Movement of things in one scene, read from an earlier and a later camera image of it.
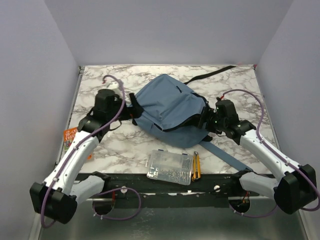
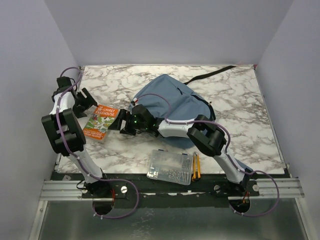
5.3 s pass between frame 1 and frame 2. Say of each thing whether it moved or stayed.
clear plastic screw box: stayed
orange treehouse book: moved
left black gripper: moved
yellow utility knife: stayed
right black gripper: moved
